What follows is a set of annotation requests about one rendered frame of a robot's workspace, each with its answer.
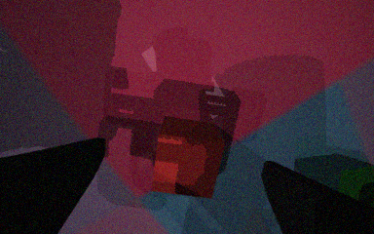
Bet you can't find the red block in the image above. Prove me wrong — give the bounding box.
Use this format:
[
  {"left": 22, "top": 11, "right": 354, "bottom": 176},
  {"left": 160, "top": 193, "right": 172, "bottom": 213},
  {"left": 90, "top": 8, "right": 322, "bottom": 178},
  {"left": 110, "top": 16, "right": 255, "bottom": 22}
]
[{"left": 152, "top": 116, "right": 225, "bottom": 198}]

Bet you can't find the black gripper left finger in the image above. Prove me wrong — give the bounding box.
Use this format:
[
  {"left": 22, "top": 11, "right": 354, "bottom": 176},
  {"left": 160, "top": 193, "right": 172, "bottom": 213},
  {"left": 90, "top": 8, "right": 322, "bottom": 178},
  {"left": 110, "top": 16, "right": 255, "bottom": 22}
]
[{"left": 0, "top": 137, "right": 106, "bottom": 234}]

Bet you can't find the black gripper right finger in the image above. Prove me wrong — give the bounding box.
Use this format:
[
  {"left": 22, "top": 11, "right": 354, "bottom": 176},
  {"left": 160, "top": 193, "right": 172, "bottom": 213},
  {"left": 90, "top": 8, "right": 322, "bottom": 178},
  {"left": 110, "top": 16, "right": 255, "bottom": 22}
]
[{"left": 261, "top": 161, "right": 374, "bottom": 234}]

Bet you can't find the green block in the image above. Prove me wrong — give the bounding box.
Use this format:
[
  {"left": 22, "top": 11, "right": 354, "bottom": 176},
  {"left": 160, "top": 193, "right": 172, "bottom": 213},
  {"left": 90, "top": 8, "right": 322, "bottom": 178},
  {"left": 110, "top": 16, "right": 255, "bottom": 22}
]
[{"left": 338, "top": 166, "right": 374, "bottom": 207}]

